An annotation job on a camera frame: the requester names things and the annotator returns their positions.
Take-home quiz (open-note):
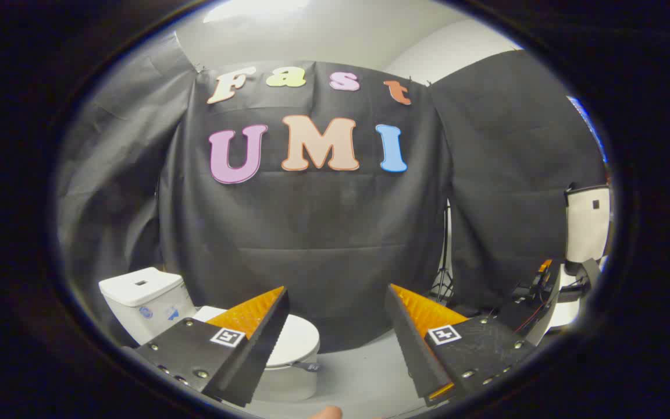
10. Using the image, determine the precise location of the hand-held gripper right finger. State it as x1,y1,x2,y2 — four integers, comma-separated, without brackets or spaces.
384,283,537,407

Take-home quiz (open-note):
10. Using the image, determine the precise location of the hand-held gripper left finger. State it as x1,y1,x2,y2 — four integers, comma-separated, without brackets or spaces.
135,285,291,408

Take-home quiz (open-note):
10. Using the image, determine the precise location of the white toilet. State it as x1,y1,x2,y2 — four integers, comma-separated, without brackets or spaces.
98,267,322,403

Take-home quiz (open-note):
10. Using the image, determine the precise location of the black tripod stand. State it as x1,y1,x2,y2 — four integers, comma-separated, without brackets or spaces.
430,200,455,304

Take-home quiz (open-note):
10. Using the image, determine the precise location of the black backdrop cloth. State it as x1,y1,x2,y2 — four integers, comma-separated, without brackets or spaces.
430,49,607,316
158,61,453,353
58,32,197,345

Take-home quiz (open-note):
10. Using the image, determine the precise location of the black device with orange part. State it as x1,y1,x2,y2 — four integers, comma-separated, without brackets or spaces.
497,259,564,345

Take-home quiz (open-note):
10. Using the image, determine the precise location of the white bag with black trim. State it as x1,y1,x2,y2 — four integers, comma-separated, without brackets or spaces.
564,184,611,264

